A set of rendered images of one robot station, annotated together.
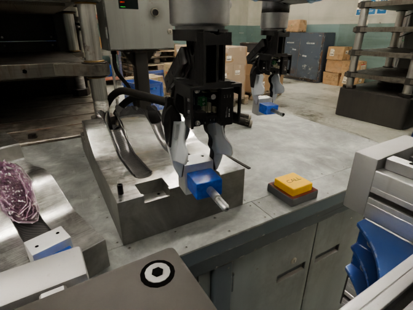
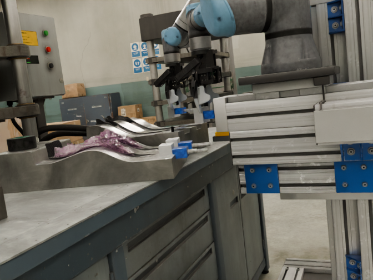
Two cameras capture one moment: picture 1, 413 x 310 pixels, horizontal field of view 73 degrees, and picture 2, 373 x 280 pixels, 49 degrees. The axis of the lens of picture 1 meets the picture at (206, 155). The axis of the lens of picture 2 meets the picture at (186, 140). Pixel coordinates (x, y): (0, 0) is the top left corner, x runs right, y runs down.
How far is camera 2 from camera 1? 1.16 m
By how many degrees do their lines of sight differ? 37
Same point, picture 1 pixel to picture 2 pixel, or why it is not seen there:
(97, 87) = (33, 125)
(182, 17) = (201, 45)
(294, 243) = (231, 178)
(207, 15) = (209, 44)
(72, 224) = not seen: hidden behind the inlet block
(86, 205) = not seen: hidden behind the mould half
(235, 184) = (205, 131)
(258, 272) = (222, 196)
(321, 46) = (109, 108)
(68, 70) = (8, 113)
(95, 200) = not seen: hidden behind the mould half
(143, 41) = (44, 89)
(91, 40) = (27, 86)
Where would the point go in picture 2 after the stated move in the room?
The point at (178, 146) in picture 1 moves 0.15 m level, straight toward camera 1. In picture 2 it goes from (201, 96) to (234, 93)
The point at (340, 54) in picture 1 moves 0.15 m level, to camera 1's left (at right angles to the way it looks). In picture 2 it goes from (132, 113) to (126, 114)
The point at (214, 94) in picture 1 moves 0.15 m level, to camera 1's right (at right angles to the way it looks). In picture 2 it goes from (215, 70) to (247, 67)
